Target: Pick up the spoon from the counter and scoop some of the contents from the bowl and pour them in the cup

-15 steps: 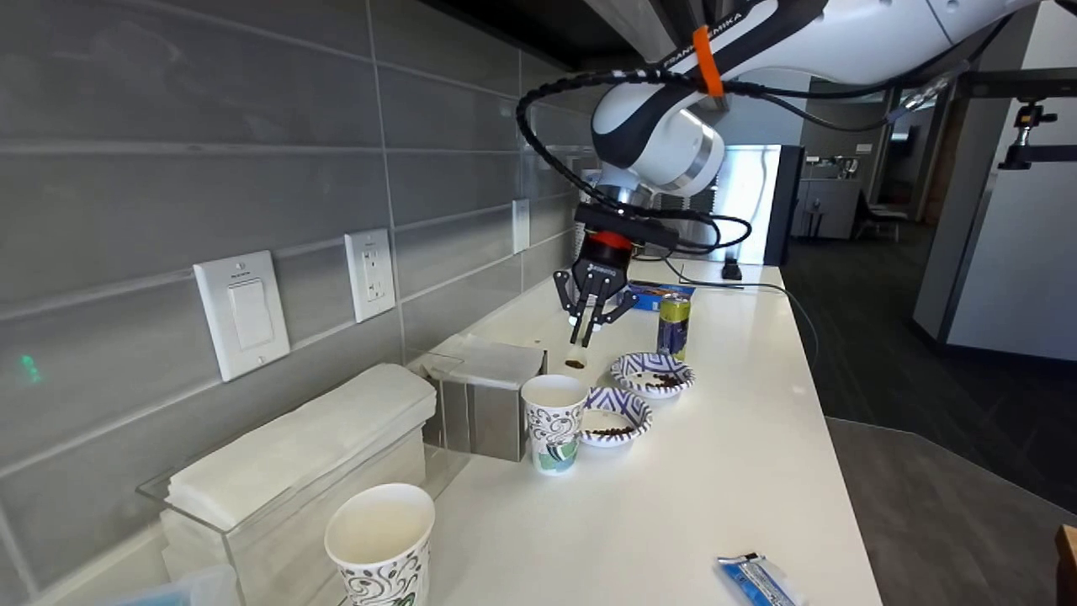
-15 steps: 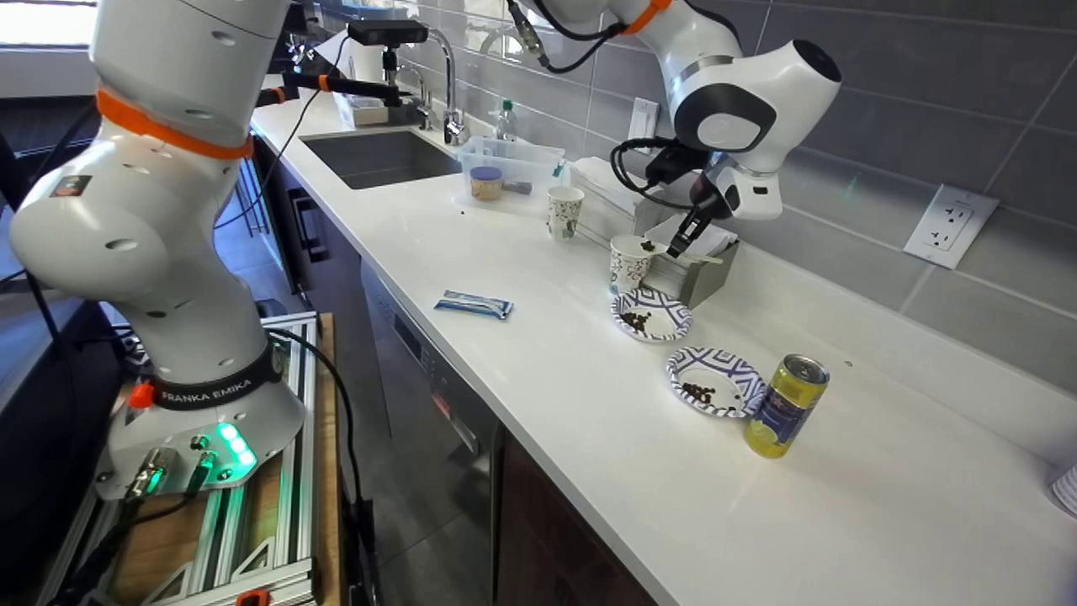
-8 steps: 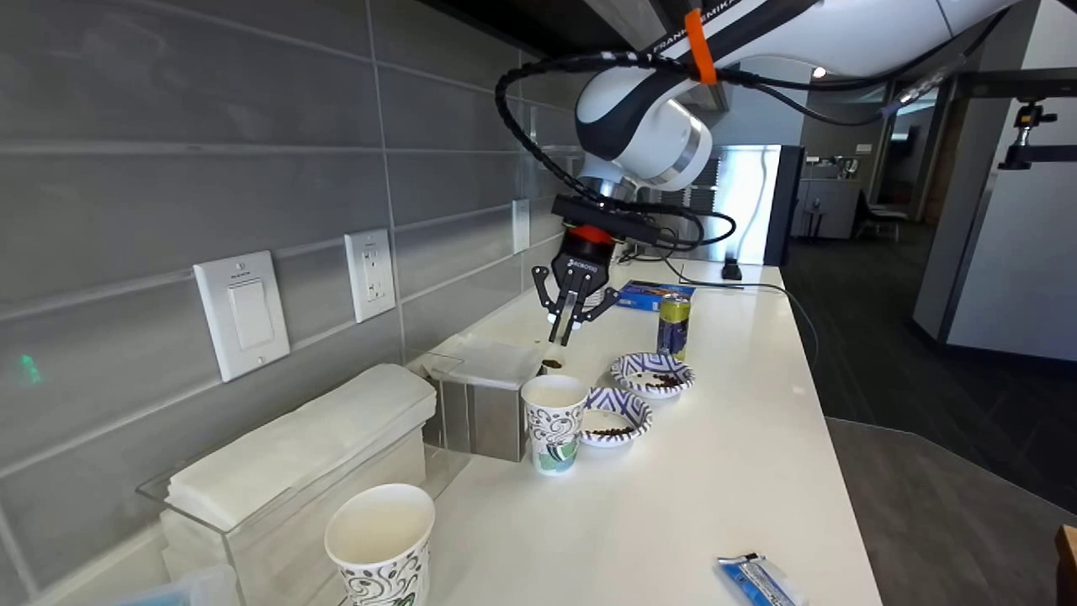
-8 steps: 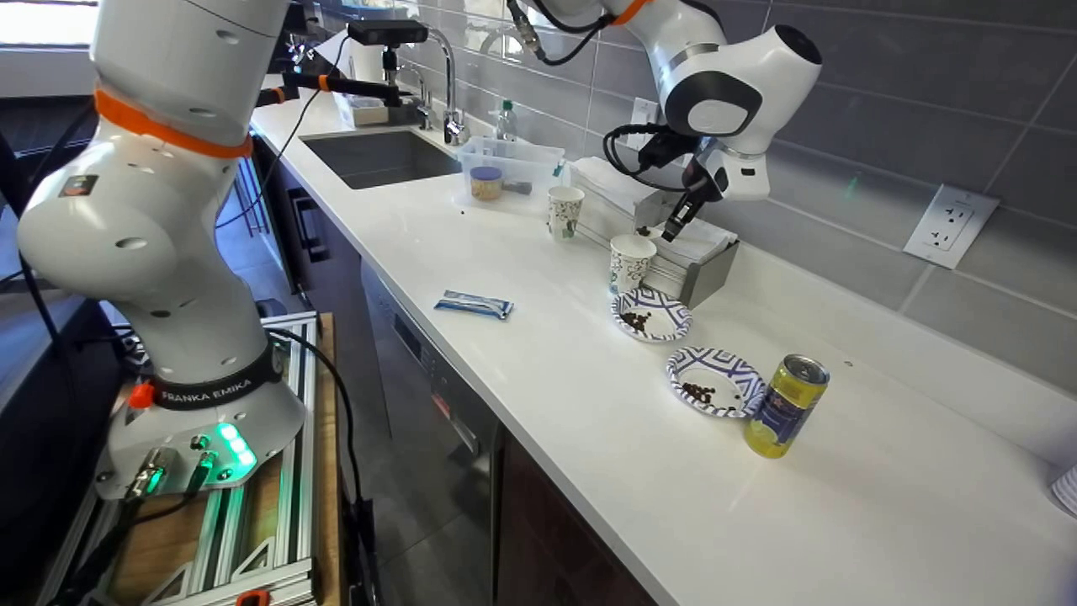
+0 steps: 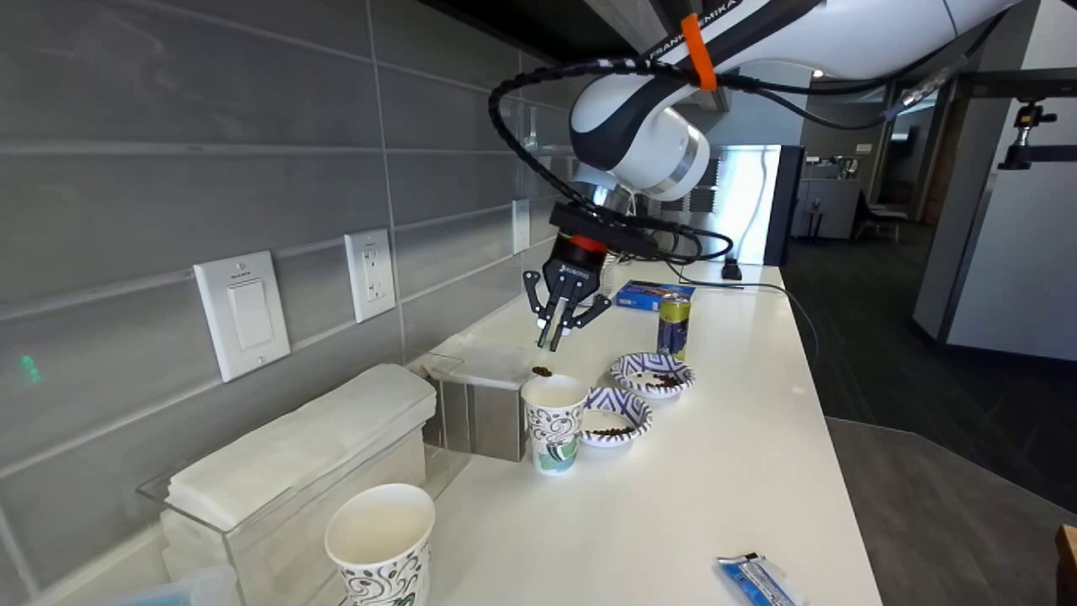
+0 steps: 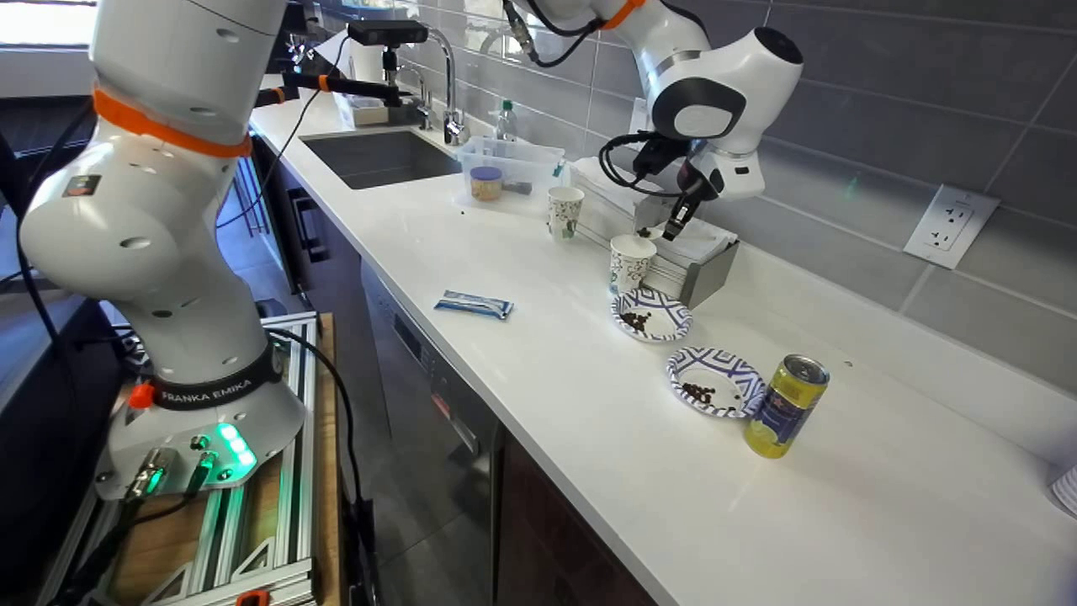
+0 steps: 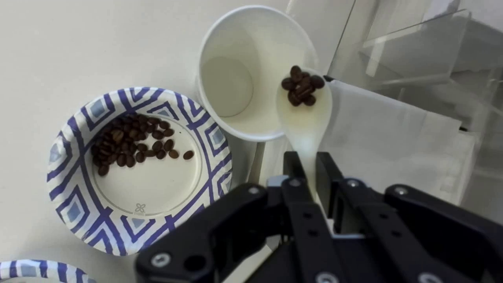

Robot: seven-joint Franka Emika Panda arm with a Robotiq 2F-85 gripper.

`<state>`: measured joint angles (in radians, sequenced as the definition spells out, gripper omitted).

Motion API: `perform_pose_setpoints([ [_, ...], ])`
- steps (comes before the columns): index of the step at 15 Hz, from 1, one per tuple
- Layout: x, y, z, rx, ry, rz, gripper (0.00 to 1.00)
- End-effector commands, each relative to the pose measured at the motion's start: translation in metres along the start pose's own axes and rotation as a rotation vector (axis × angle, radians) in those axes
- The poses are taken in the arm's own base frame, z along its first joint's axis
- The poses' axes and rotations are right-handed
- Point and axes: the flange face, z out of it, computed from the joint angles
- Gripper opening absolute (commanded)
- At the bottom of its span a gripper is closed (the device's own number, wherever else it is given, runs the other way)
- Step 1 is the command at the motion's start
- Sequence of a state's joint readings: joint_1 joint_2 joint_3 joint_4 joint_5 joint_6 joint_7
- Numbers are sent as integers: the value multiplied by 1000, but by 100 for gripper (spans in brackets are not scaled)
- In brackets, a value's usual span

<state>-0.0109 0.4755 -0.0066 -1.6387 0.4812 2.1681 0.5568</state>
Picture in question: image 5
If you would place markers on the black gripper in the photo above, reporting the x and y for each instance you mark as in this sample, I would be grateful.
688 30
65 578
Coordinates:
573 276

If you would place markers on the white plastic spoon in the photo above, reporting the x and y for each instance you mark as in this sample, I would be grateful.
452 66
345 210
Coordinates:
542 364

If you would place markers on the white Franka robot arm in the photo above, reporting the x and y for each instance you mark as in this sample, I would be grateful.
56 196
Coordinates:
640 137

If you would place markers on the blue patterned paper bowl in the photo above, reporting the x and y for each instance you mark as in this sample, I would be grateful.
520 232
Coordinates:
645 364
614 406

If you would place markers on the patterned white paper cup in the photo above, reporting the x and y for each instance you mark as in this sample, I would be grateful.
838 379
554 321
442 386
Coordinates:
554 432
380 551

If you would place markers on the blue flat box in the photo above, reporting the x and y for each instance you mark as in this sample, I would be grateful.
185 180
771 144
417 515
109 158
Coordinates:
640 299

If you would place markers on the napkin dispenser with white napkins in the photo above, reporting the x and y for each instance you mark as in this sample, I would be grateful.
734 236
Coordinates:
304 459
474 392

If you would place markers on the pile of coffee beans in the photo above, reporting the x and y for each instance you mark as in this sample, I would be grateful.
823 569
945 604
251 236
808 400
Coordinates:
608 430
660 383

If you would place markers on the yellow and blue drink can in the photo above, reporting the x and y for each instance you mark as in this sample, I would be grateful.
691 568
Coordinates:
673 321

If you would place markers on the black power plug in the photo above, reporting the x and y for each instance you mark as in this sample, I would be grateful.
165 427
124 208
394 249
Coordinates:
731 268

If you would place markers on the blue and white snack packet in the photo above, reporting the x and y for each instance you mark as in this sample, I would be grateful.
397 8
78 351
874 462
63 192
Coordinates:
756 581

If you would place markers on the dark office chair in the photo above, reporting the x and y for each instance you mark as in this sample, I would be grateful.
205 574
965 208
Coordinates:
881 212

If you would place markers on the light wooden board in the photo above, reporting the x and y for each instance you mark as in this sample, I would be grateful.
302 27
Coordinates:
1068 568

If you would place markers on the white wall power outlet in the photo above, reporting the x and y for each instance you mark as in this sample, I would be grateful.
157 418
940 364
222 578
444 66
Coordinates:
367 273
520 226

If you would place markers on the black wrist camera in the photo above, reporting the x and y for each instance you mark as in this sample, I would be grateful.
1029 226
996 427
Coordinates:
608 229

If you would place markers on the white light switch plate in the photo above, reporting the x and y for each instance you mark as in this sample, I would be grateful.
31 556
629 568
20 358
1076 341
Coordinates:
239 315

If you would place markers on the black camera on stand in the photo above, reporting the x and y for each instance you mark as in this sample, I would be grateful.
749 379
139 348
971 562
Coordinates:
1029 137

